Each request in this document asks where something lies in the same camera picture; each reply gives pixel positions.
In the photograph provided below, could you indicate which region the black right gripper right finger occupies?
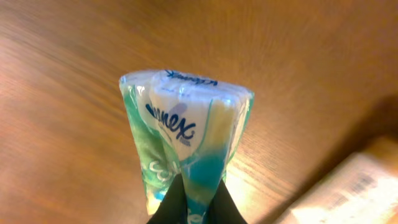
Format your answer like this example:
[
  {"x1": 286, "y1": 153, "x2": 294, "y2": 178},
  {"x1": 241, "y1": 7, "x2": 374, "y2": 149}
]
[{"x1": 207, "y1": 180, "x2": 247, "y2": 224}]

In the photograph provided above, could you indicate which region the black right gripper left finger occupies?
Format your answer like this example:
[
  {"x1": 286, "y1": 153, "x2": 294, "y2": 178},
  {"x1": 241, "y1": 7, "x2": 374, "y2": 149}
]
[{"x1": 147, "y1": 174, "x2": 187, "y2": 224}]

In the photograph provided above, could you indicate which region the teal tissue packet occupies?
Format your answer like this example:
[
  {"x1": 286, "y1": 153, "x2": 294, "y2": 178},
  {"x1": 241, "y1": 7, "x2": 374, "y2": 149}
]
[{"x1": 119, "y1": 70, "x2": 254, "y2": 223}]

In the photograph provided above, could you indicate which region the yellow white snack bag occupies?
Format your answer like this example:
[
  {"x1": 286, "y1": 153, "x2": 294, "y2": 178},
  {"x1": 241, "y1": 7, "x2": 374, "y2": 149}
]
[{"x1": 275, "y1": 136, "x2": 397, "y2": 224}]

